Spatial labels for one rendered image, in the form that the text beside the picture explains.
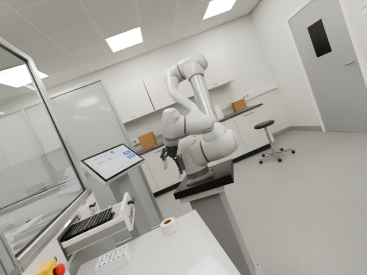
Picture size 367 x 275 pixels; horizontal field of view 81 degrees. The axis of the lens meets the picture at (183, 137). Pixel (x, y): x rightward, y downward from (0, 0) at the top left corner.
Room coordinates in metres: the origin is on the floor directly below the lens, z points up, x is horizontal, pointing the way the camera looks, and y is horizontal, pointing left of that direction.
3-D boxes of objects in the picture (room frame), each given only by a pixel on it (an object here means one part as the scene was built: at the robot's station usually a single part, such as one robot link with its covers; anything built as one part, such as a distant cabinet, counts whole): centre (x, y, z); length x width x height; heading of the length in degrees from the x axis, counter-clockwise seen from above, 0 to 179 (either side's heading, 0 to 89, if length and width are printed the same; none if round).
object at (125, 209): (1.09, 0.40, 0.87); 0.29 x 0.02 x 0.11; 10
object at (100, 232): (1.05, 0.61, 0.86); 0.40 x 0.26 x 0.06; 100
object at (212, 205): (1.38, 0.00, 0.38); 0.30 x 0.30 x 0.76; 75
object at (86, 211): (1.35, 0.73, 0.87); 0.29 x 0.02 x 0.11; 10
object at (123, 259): (0.83, 0.45, 0.78); 0.12 x 0.08 x 0.04; 98
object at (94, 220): (1.05, 0.60, 0.87); 0.22 x 0.18 x 0.06; 100
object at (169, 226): (0.93, 0.21, 0.78); 0.07 x 0.07 x 0.04
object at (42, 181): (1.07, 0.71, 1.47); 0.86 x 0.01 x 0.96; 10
